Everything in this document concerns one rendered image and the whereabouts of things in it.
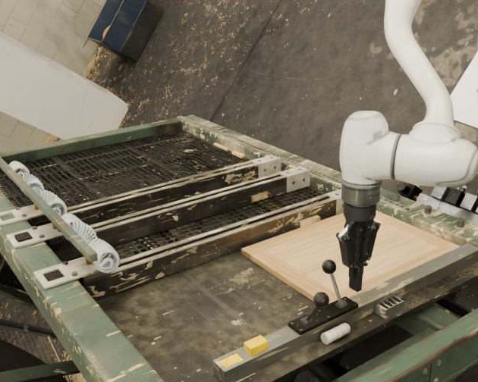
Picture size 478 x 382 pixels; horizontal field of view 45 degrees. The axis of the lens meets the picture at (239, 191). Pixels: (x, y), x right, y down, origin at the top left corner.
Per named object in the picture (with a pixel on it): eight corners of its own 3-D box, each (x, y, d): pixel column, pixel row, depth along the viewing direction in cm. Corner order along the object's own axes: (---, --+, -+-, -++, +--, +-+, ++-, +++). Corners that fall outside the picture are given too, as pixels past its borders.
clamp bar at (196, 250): (363, 209, 216) (367, 148, 207) (50, 321, 154) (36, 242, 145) (344, 201, 223) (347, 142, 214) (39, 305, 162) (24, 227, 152)
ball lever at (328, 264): (352, 306, 149) (337, 257, 149) (341, 311, 147) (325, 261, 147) (343, 306, 152) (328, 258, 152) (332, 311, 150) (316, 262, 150)
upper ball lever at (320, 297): (314, 327, 144) (334, 299, 134) (303, 333, 142) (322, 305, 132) (306, 314, 146) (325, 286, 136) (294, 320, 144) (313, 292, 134)
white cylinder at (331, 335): (328, 346, 141) (351, 335, 146) (328, 336, 140) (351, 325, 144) (319, 341, 144) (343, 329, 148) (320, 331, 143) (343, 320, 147)
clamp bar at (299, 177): (312, 187, 238) (314, 131, 228) (20, 277, 176) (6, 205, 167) (297, 180, 245) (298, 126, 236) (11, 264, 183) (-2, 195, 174)
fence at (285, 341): (479, 260, 179) (481, 248, 177) (224, 386, 130) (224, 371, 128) (465, 254, 183) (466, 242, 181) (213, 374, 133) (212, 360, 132)
